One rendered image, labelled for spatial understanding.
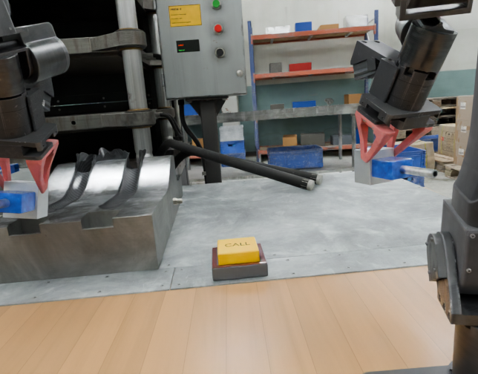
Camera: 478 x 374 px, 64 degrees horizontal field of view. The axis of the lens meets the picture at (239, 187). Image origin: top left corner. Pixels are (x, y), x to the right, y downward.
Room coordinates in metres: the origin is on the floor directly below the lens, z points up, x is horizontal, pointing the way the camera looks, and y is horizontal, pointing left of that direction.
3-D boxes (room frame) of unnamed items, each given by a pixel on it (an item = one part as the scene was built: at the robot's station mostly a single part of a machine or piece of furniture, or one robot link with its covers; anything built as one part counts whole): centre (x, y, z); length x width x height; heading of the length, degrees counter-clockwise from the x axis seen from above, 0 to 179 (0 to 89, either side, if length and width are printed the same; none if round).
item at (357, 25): (6.74, -1.36, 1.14); 2.06 x 0.65 x 2.27; 86
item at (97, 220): (0.58, 0.22, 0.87); 0.05 x 0.05 x 0.04; 3
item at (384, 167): (0.56, -0.24, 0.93); 0.13 x 0.05 x 0.05; 24
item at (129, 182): (0.79, 0.29, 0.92); 0.35 x 0.16 x 0.09; 3
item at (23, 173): (1.58, 0.86, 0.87); 0.50 x 0.27 x 0.17; 3
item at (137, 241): (0.80, 0.28, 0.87); 0.50 x 0.26 x 0.14; 3
